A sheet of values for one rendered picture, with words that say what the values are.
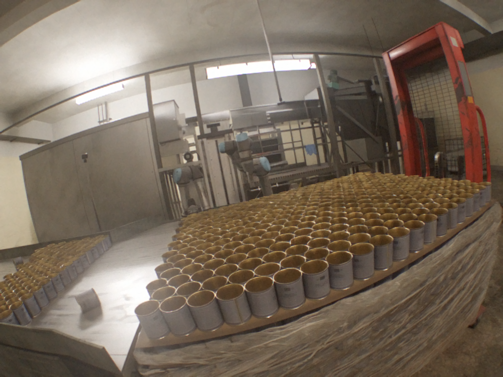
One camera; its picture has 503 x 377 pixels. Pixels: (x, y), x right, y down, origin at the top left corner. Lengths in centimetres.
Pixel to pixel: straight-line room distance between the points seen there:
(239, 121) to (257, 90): 584
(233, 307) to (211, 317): 6
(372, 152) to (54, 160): 573
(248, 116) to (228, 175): 157
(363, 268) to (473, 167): 96
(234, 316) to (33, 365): 81
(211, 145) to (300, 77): 818
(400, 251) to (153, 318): 65
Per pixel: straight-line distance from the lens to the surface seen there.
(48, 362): 94
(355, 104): 491
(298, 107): 388
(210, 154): 225
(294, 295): 55
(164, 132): 295
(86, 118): 1041
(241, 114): 360
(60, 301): 112
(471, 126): 141
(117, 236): 183
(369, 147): 495
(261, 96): 931
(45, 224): 430
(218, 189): 226
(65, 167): 385
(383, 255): 65
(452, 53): 145
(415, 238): 73
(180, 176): 191
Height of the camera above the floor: 148
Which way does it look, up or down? 7 degrees down
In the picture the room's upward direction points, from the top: 10 degrees counter-clockwise
